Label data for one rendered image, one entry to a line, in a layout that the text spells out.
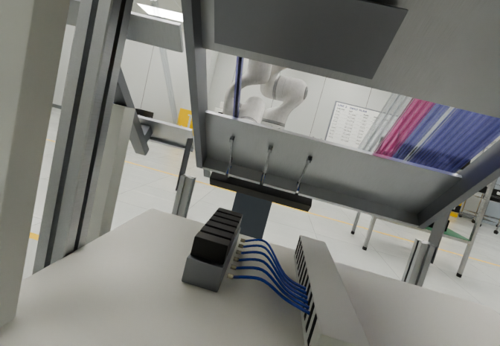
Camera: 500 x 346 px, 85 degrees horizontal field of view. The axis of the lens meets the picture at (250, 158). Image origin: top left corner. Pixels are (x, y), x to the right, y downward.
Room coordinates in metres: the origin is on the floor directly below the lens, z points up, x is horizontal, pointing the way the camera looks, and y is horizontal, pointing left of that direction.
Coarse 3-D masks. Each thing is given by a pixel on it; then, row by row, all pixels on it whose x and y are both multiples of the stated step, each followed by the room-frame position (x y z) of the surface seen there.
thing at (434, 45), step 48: (240, 0) 0.47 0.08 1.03; (288, 0) 0.45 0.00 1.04; (336, 0) 0.44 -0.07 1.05; (384, 0) 0.46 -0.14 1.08; (432, 0) 0.44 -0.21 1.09; (480, 0) 0.43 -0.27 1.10; (240, 48) 0.53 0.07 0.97; (288, 48) 0.51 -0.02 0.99; (336, 48) 0.49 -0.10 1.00; (384, 48) 0.47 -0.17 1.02; (432, 48) 0.49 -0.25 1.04; (480, 48) 0.47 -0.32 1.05; (432, 96) 0.54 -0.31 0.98; (480, 96) 0.52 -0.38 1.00
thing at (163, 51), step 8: (152, 0) 0.61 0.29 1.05; (152, 8) 0.62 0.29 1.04; (160, 16) 0.64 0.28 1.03; (160, 48) 0.70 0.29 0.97; (168, 64) 0.74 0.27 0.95; (168, 72) 0.75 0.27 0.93; (168, 80) 0.77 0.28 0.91; (168, 88) 0.79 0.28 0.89; (168, 96) 0.82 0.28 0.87; (176, 112) 0.88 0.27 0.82; (176, 120) 0.90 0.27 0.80
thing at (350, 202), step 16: (208, 160) 0.85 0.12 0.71; (240, 176) 0.82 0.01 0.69; (256, 176) 0.82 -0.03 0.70; (272, 176) 0.83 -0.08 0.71; (288, 192) 0.81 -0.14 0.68; (304, 192) 0.80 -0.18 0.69; (320, 192) 0.81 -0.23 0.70; (336, 192) 0.82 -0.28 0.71; (352, 208) 0.79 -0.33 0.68; (368, 208) 0.79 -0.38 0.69; (384, 208) 0.80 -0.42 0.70; (416, 224) 0.77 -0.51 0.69
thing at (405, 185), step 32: (224, 128) 0.74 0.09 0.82; (256, 128) 0.71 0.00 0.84; (224, 160) 0.84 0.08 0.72; (256, 160) 0.81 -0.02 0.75; (288, 160) 0.77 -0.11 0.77; (320, 160) 0.74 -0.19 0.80; (352, 160) 0.71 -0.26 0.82; (384, 160) 0.68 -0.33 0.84; (352, 192) 0.80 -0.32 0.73; (384, 192) 0.77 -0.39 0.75; (416, 192) 0.74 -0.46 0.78
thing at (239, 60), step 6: (240, 60) 0.60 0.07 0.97; (240, 66) 0.61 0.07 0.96; (240, 72) 0.62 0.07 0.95; (240, 78) 0.63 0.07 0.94; (240, 84) 0.65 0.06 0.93; (234, 90) 0.66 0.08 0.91; (240, 90) 0.66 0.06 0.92; (234, 96) 0.67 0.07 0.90; (234, 102) 0.68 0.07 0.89; (234, 108) 0.70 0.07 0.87; (234, 114) 0.71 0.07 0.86
